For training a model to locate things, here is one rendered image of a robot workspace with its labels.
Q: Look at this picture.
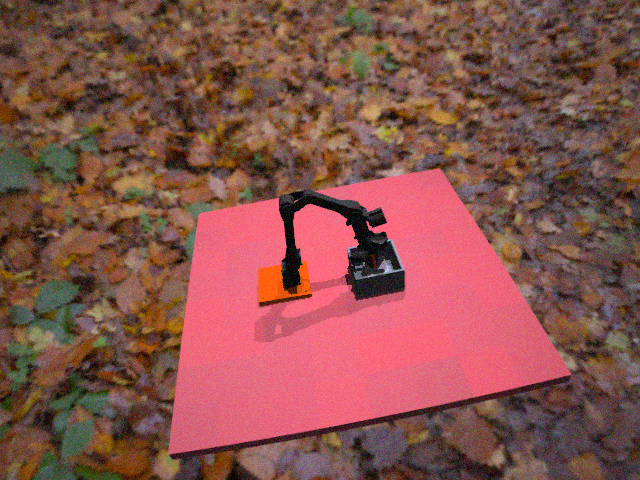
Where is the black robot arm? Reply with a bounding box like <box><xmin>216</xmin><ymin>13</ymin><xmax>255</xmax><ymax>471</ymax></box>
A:
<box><xmin>279</xmin><ymin>189</ymin><xmax>389</xmax><ymax>289</ymax></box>

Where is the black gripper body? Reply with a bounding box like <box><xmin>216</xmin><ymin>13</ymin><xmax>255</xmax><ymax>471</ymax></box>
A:
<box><xmin>350</xmin><ymin>230</ymin><xmax>372</xmax><ymax>263</ymax></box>

